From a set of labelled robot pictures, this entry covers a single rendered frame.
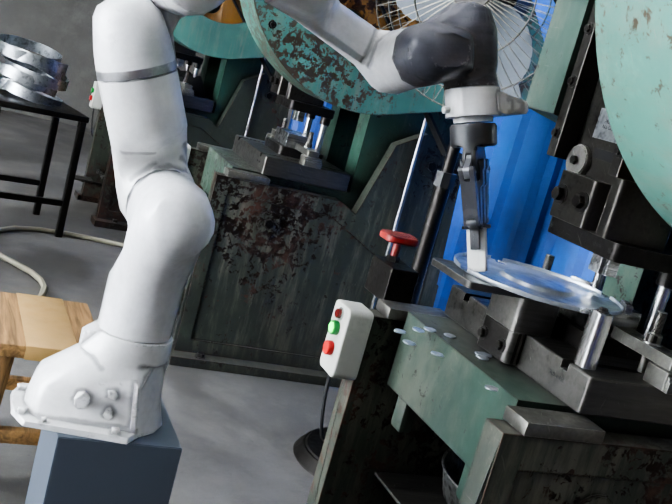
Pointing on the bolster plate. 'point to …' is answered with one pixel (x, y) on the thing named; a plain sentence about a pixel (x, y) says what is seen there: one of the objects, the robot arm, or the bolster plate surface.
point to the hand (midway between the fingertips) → (477, 249)
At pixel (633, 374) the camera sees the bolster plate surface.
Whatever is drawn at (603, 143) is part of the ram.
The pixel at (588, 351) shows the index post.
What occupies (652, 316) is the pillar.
